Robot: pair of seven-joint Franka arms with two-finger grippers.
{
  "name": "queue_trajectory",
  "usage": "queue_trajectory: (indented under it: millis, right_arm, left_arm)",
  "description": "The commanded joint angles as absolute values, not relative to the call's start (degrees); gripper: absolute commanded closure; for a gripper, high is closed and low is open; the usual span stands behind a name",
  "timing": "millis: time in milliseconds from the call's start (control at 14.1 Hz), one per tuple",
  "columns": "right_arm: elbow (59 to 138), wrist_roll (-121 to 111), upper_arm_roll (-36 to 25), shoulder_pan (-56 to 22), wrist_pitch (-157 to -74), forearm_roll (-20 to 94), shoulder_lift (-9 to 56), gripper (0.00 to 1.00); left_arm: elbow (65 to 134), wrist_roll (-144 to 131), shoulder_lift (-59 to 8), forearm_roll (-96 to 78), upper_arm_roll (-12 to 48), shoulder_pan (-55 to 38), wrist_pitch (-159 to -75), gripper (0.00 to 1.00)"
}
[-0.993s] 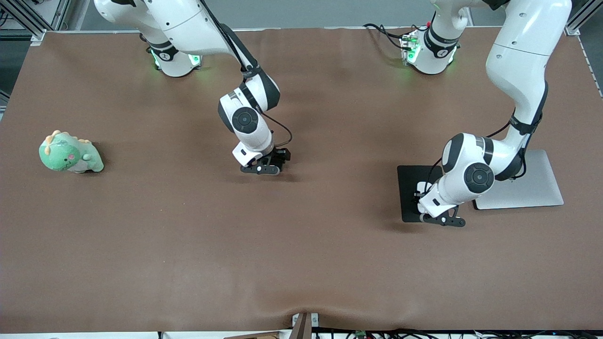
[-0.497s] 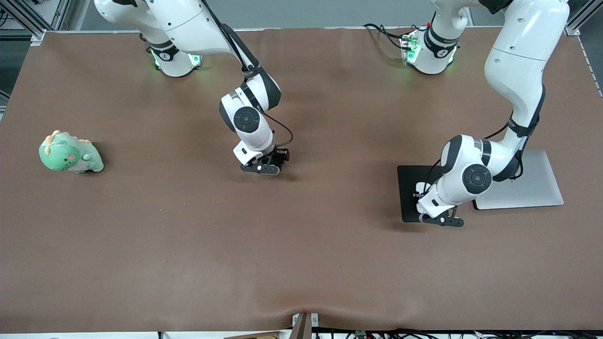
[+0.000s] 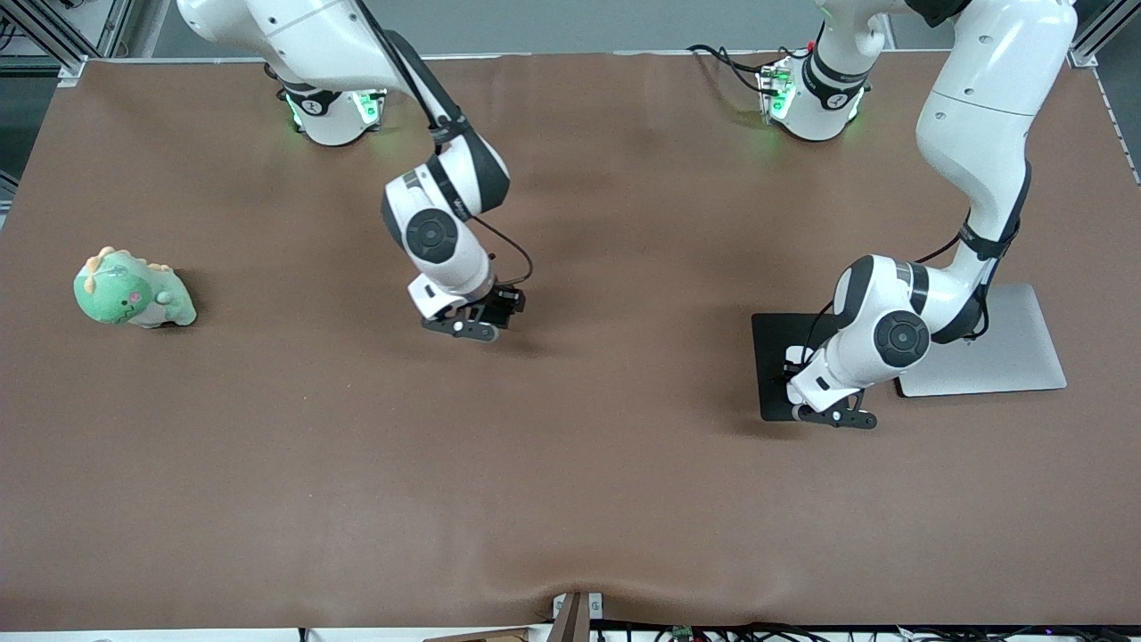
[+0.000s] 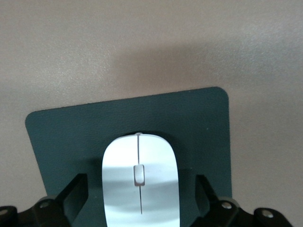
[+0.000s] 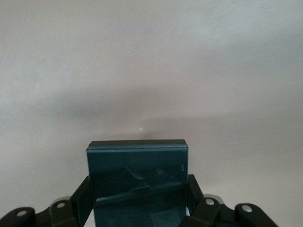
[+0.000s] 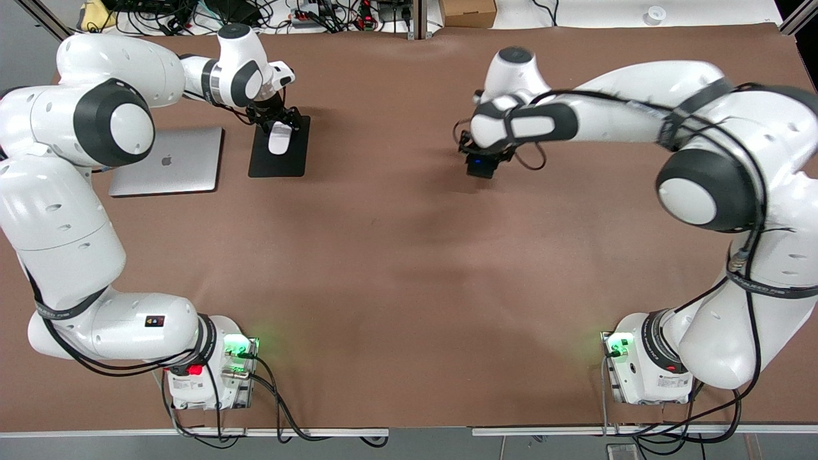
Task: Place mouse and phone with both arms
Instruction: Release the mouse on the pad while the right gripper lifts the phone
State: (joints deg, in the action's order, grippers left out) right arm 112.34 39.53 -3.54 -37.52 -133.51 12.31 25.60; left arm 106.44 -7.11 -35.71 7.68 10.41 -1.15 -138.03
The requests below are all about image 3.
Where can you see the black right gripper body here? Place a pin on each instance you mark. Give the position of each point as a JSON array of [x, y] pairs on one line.
[[493, 308]]

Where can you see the green plush dinosaur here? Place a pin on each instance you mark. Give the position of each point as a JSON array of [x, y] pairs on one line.
[[116, 294]]

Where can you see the aluminium frame post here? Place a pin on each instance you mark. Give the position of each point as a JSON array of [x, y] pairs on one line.
[[116, 27], [1086, 55]]

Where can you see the small green circuit board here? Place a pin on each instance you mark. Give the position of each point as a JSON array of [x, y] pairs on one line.
[[683, 634]]

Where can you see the silver laptop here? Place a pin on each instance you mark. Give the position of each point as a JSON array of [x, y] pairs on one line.
[[1025, 348]]

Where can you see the brown and grey bracket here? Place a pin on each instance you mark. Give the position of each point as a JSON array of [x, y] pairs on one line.
[[570, 620]]

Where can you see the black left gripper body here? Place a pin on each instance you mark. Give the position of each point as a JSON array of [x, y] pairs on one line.
[[792, 364]]

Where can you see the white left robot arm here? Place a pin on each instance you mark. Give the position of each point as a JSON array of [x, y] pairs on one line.
[[980, 116]]

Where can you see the brown table mat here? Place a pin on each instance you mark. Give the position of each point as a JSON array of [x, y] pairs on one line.
[[570, 446]]

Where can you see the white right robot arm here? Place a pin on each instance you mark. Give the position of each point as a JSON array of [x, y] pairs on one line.
[[437, 236]]

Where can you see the black mouse pad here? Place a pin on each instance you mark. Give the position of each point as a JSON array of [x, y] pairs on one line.
[[768, 339]]

